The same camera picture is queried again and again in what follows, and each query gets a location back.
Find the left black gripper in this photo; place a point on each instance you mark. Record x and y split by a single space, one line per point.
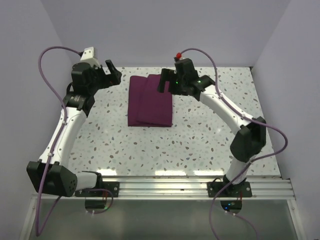
109 80

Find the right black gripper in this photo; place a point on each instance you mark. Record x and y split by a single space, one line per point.
167 75

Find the purple cloth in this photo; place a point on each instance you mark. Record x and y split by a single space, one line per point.
146 106

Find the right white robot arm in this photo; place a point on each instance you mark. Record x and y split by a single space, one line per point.
249 132

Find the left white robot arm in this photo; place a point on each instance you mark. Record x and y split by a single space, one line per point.
50 174

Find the right wrist camera red cap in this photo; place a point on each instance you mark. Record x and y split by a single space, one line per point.
179 57

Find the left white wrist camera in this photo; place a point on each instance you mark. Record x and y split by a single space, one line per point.
89 56

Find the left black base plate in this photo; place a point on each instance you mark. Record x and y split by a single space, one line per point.
106 189

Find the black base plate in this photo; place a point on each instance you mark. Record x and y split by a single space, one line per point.
106 189
232 191

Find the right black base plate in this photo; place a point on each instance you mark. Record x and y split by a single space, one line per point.
232 191

